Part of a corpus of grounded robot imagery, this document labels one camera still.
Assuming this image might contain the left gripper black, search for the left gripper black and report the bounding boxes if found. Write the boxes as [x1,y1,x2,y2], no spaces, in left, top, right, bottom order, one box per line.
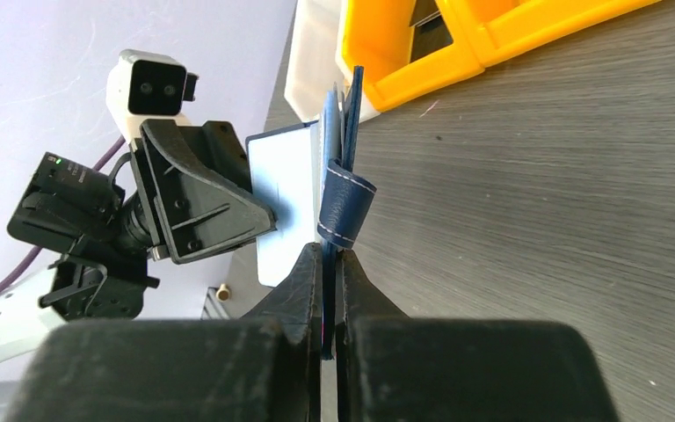
[7,119,276,321]

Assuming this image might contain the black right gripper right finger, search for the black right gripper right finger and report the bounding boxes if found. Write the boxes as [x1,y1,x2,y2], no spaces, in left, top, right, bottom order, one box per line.
[336,251,619,421]

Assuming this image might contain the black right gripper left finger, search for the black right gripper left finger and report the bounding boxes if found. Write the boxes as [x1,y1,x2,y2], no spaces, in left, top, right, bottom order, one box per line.
[6,244,323,421]

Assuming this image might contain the blue leather card holder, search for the blue leather card holder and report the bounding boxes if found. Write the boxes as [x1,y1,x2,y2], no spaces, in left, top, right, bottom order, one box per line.
[245,65,378,361]

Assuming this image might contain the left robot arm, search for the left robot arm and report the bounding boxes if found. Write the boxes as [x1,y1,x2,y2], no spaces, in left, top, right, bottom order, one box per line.
[0,119,275,363]

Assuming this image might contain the small beige spool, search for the small beige spool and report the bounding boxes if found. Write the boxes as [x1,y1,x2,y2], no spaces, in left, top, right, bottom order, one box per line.
[214,284,231,302]

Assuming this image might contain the white plastic bin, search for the white plastic bin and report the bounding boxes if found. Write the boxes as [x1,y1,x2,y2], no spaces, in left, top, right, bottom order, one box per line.
[284,0,384,122]

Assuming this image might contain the orange plastic bin left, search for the orange plastic bin left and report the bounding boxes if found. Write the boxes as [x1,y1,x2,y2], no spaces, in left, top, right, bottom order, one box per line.
[343,1,484,120]

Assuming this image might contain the orange plastic bin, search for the orange plastic bin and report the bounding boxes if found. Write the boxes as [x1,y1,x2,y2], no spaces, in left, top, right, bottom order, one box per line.
[437,0,654,68]
[343,1,484,120]

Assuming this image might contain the black object in bin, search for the black object in bin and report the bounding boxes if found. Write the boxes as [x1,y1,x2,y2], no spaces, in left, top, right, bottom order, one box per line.
[410,0,454,62]

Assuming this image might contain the orange plastic bin right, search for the orange plastic bin right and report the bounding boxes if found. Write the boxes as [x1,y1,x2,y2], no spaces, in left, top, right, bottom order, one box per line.
[437,0,654,68]

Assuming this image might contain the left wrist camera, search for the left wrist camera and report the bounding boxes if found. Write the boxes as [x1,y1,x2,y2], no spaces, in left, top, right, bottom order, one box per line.
[105,49,199,143]

